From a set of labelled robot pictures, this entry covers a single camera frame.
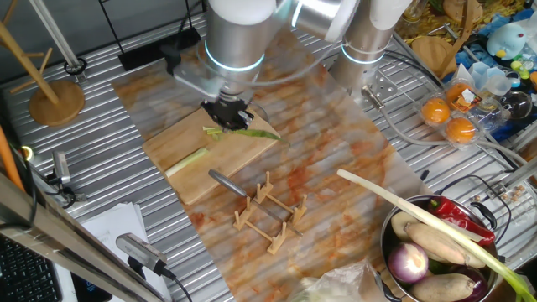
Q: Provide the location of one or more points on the long sweet potato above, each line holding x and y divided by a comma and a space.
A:
436, 243

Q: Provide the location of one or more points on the clear plastic bag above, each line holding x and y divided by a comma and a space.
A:
335, 285

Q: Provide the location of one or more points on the round glass bowl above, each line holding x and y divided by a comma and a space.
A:
517, 105

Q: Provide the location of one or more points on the black stand base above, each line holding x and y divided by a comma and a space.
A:
142, 54

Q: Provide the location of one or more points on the white paper sheets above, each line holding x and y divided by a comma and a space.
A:
113, 222

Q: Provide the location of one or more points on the clear plastic fruit box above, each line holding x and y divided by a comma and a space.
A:
482, 115

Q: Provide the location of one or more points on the wooden stand with curved stem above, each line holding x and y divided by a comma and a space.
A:
432, 54

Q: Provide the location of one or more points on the purple onion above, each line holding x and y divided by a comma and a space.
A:
408, 263

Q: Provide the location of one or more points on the steel cleaver knife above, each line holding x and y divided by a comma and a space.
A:
228, 182

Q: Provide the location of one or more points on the blue plush toy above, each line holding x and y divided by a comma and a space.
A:
505, 42

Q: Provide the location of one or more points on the grey metal stand rod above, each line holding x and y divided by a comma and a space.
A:
56, 38

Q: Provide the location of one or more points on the wooden knife rack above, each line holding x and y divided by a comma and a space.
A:
277, 243

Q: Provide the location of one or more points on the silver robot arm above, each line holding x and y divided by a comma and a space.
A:
239, 38

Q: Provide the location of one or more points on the small black plug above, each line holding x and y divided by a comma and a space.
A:
425, 175

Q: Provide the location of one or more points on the red pepper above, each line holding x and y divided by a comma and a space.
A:
461, 220

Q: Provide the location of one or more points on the dark purple eggplant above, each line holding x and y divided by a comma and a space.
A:
478, 287

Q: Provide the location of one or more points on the black smartphone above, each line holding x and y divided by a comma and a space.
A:
90, 289

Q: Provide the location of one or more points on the long white green leek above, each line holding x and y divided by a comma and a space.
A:
419, 214

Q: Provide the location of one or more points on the orange tube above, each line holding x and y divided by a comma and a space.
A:
8, 159

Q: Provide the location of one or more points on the wooden mug tree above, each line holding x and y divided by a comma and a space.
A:
56, 105

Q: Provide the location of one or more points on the stubby sweet potato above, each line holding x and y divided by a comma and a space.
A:
440, 288

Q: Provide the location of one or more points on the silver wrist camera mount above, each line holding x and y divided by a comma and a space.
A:
197, 81

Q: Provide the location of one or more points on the green pepper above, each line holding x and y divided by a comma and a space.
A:
438, 267

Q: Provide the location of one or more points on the green yellow toy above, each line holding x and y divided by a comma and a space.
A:
520, 69

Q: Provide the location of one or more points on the green scallion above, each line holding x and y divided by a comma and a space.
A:
256, 133

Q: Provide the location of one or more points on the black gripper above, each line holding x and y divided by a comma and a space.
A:
224, 112

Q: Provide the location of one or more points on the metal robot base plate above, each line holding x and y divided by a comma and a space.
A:
384, 86

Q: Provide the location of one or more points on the orange marble pattern mat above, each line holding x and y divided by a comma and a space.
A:
327, 138

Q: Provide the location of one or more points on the pale potato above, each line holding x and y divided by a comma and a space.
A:
400, 224

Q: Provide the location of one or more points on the silver depth camera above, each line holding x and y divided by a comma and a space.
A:
61, 167
140, 249

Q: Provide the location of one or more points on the wooden cutting board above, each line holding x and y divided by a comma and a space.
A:
235, 155

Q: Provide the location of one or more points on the aluminium profile bar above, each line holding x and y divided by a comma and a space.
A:
520, 174

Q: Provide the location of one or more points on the clear plastic measuring cups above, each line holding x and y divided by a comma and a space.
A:
491, 79

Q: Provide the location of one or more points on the aluminium frame beam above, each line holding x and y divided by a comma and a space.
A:
63, 247

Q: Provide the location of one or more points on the orange fruit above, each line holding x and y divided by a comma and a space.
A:
435, 111
455, 92
460, 131

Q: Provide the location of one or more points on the steel cooking pot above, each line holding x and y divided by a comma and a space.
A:
388, 247

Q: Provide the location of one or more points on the black keyboard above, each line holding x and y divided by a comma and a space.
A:
25, 277

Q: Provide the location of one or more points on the yellow patterned sheet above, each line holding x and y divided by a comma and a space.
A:
428, 21

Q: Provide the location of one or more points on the blue cloth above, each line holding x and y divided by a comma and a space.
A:
465, 58

